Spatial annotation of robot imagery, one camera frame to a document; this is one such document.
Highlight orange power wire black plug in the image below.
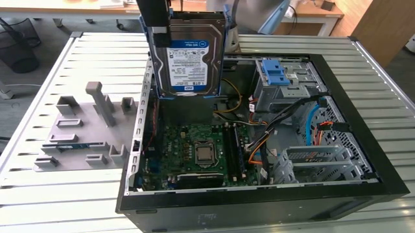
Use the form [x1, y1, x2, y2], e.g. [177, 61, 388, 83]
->
[312, 122, 354, 146]

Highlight grey stand foot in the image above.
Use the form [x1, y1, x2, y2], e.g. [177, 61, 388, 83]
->
[0, 80, 16, 100]

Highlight green motherboard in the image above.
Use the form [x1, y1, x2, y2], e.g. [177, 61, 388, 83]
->
[141, 122, 260, 190]

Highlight black RAM slot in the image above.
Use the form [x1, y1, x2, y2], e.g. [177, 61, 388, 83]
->
[223, 122, 239, 182]

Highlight large white box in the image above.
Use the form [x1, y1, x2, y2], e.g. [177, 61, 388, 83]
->
[99, 0, 125, 10]

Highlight black PC case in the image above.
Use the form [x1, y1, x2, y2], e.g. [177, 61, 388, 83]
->
[115, 50, 410, 233]

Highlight silver CPU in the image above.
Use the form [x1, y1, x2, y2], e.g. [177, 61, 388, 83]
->
[195, 146, 215, 162]

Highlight orange wire loop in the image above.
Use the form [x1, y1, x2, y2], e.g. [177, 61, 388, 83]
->
[248, 135, 270, 166]

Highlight CPU socket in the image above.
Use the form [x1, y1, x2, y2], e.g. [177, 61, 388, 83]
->
[192, 139, 217, 168]

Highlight wooden desk white frame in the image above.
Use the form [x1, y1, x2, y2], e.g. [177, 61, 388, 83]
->
[0, 0, 145, 33]
[169, 0, 346, 37]

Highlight blue plastic drive latch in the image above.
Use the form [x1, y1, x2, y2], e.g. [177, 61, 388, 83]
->
[262, 59, 291, 85]

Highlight silver optical drive cage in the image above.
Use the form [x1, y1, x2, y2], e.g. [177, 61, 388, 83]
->
[252, 57, 328, 114]

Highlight hard disk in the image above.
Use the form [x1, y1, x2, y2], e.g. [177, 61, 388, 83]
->
[139, 11, 240, 100]

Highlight black graphics card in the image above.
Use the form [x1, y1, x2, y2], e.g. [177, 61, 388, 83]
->
[176, 171, 225, 189]

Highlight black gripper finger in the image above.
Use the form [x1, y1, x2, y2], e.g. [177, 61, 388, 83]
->
[136, 0, 173, 49]

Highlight RAM stick with blue label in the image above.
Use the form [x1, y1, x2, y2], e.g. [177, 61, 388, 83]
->
[55, 143, 91, 150]

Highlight grey parts rack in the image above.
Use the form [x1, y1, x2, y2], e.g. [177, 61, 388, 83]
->
[33, 81, 140, 174]

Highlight yellow wires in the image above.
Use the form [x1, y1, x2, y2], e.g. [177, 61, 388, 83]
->
[213, 79, 244, 114]

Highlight black mesh wastebasket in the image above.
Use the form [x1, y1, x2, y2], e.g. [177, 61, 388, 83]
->
[0, 17, 43, 74]

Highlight brown wooden cabinet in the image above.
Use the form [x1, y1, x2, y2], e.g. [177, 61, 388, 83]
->
[330, 0, 415, 68]

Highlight white round object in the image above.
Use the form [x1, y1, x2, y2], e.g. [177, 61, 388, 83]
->
[404, 33, 415, 53]

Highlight black cable bundle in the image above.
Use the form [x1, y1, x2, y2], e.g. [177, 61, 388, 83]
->
[246, 95, 322, 156]

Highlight blue data wire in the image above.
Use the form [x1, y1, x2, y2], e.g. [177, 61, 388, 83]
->
[304, 96, 328, 147]

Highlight grey power supply unit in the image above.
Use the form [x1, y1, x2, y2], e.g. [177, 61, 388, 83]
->
[155, 96, 217, 125]

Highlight silver disk bay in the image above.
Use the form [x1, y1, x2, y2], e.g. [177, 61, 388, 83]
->
[274, 144, 380, 184]

